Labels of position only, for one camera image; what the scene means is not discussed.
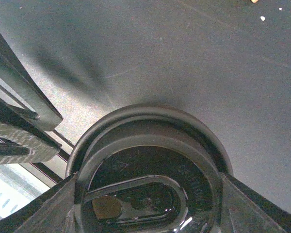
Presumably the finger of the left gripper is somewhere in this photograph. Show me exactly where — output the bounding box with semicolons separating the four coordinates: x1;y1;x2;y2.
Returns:
0;33;63;165

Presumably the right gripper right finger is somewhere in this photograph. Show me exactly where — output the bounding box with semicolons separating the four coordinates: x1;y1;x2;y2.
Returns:
220;173;291;233

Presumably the black coffee cup lid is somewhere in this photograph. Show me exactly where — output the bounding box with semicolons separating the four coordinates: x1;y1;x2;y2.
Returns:
66;105;233;233

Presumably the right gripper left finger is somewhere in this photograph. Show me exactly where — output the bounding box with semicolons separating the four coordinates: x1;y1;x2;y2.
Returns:
0;173;78;233

